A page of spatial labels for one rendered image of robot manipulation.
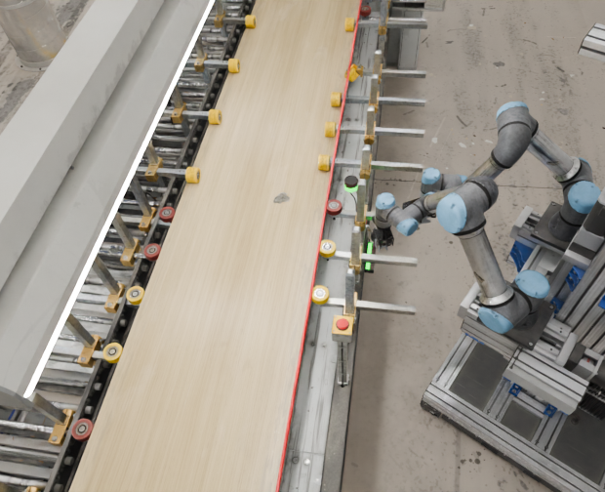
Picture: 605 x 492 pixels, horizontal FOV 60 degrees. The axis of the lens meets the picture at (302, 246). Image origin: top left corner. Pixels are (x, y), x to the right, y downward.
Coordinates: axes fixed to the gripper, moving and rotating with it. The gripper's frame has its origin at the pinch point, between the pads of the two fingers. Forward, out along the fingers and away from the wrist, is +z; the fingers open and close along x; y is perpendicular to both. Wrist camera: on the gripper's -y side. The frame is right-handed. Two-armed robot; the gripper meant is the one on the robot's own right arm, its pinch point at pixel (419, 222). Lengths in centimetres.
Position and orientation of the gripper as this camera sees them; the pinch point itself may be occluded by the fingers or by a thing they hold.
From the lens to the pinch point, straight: 263.0
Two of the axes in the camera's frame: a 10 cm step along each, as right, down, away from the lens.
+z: 0.8, 5.8, 8.1
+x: 1.6, -8.1, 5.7
